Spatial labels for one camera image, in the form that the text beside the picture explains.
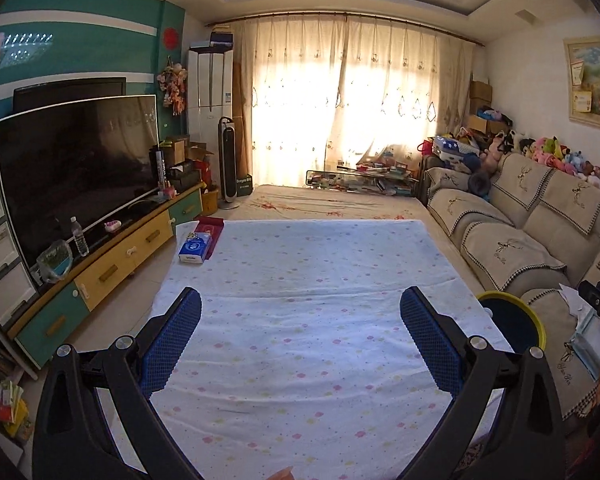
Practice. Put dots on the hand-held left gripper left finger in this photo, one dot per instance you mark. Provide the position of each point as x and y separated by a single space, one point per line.
172 340

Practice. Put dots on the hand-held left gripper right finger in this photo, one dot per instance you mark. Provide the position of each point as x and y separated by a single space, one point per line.
430 340

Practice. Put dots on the yellow rimmed black bin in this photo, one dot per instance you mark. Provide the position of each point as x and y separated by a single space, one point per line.
515 320

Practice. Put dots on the white paper sheets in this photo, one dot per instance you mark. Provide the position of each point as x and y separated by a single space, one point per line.
572 300

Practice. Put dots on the blue tissue pack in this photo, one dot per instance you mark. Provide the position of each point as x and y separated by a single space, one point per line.
195 250

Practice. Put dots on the yellow teal television cabinet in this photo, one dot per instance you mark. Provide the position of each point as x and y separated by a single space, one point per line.
115 260

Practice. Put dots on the flat red box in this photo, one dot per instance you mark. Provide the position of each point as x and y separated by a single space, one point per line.
212 225

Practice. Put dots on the white dotted tablecloth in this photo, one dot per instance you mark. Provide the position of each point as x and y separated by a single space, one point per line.
305 335

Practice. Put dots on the small pink dish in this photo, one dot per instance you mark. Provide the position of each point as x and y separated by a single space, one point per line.
112 225

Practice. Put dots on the clear water bottle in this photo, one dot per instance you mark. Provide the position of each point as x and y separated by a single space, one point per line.
79 240

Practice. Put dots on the clear plastic bag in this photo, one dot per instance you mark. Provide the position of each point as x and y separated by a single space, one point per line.
55 260

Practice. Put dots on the yellow bucket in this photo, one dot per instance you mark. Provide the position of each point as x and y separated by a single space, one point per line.
210 202

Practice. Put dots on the small pink toy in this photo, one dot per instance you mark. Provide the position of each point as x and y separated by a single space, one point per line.
169 192

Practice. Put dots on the row of plush toys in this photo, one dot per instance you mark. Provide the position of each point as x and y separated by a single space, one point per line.
555 152

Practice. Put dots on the grey neck pillow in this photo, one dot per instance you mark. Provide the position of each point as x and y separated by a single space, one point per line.
479 182

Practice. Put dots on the small green box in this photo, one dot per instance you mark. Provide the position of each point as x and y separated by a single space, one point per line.
244 185

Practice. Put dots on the black white tube box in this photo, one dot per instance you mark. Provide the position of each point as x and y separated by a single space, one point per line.
160 167

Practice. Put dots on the red fire extinguisher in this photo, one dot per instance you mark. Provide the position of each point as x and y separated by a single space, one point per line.
206 170

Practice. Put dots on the pile of books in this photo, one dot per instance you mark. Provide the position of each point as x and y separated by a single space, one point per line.
385 172

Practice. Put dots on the heap of colourful packets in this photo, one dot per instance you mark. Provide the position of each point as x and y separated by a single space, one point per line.
7 410

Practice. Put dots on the floral sheet mattress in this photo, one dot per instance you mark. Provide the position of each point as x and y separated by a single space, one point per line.
290 202

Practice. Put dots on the blue round cushion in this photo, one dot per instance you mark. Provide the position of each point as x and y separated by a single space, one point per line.
472 161

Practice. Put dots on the black tower fan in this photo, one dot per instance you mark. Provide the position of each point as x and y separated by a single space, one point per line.
227 160

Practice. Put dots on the large pink plush toy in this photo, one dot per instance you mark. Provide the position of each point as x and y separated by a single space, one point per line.
492 150

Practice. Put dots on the brown cardboard box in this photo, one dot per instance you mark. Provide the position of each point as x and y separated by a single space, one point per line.
176 149
200 152

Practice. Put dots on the white plastic drawer unit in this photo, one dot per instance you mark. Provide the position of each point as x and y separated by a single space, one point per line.
0 260

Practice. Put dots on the glass coffee table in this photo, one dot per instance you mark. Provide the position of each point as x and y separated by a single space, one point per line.
325 180

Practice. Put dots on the red handbag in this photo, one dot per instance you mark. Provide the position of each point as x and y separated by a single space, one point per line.
425 147

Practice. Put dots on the blue star print bag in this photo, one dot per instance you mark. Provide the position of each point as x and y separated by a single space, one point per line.
452 146

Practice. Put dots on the large curved television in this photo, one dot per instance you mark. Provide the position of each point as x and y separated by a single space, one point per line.
70 170

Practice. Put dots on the framed landscape picture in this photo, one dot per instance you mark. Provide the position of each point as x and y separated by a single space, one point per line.
597 85

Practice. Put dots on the white standing air conditioner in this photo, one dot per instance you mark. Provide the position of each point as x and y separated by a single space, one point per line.
210 110

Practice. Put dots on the stack of cardboard boxes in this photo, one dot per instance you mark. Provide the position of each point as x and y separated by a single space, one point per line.
482 95

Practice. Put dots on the cream embroidered curtain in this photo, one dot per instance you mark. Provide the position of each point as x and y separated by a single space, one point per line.
355 100

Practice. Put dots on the hanging artificial flowers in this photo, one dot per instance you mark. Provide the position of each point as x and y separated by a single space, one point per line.
172 87

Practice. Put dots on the small black television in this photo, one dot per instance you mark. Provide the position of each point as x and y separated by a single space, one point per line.
70 91

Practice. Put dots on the dark blue box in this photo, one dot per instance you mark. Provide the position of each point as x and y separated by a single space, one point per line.
222 40

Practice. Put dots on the brown curtain rod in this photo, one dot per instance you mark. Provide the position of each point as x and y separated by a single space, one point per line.
345 15

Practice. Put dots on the red round wall sticker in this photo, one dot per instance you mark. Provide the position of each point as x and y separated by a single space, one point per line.
170 38

